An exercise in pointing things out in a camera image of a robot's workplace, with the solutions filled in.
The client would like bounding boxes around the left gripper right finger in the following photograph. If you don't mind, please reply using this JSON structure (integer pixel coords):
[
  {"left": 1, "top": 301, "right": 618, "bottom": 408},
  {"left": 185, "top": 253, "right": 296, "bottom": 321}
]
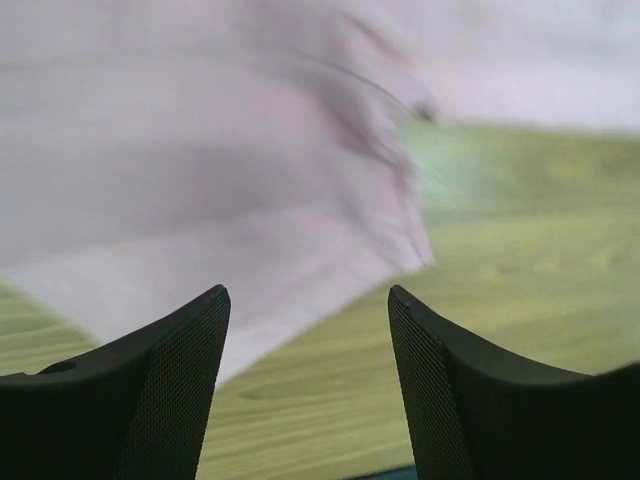
[{"left": 388, "top": 286, "right": 639, "bottom": 479}]

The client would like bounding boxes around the pink t shirt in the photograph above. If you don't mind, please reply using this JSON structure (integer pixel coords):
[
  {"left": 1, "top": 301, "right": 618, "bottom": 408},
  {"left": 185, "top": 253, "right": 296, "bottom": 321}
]
[{"left": 1, "top": 1, "right": 639, "bottom": 381}]

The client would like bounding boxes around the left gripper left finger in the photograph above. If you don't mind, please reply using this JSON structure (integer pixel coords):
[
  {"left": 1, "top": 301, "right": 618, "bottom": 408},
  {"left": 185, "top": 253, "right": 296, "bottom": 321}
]
[{"left": 1, "top": 285, "right": 230, "bottom": 480}]

